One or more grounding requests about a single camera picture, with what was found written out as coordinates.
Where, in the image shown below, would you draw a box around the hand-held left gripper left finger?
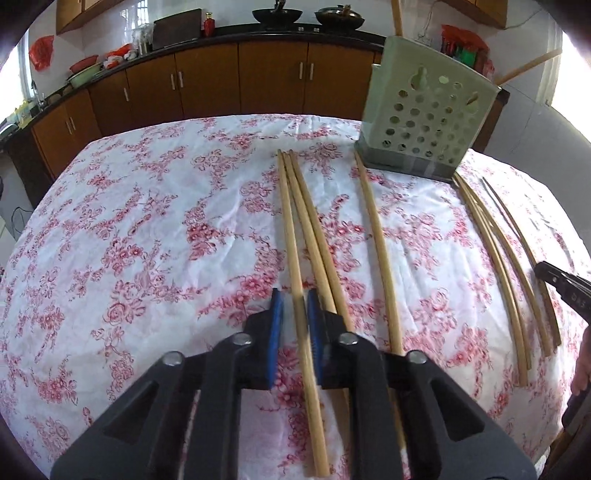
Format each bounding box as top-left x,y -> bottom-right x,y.
51,290 -> 285,480

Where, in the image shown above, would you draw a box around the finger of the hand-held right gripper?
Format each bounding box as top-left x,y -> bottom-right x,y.
536,261 -> 591,325

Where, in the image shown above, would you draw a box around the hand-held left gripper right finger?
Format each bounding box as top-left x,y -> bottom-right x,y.
307,290 -> 536,480

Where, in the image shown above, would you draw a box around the green perforated chopstick holder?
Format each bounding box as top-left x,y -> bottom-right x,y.
355,36 -> 502,183

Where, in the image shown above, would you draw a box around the person's right hand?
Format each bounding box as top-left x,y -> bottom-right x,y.
571,323 -> 591,397

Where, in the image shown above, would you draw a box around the red floral tablecloth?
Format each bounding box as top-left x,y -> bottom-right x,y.
0,114 -> 591,480

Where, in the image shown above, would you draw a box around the bright window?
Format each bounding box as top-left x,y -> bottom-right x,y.
551,32 -> 591,121
0,37 -> 29,123

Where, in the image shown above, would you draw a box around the red bag of bottles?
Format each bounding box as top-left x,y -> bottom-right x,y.
441,25 -> 494,75

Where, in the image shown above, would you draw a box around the brown wooden base cabinets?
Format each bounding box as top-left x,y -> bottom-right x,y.
30,34 -> 389,185

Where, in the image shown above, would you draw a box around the black kitchen countertop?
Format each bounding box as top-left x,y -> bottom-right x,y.
0,22 -> 387,139

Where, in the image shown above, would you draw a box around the black wok with lid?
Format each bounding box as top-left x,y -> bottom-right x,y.
315,4 -> 366,30

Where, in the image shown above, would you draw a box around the green basin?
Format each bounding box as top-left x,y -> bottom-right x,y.
67,67 -> 105,89

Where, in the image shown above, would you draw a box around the red and white bag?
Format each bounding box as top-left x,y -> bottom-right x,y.
103,44 -> 138,70

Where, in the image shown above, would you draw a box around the dark cutting board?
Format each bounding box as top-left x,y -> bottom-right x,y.
152,8 -> 204,50

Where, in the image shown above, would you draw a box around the red basin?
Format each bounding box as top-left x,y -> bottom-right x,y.
69,55 -> 100,75

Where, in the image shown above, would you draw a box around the hanging red plastic bag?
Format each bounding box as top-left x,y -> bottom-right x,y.
28,36 -> 55,71

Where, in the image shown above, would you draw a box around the black cable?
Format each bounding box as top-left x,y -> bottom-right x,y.
10,205 -> 34,241

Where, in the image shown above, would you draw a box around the brown wall cabinet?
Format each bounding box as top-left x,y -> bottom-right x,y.
55,0 -> 136,34
438,0 -> 523,29

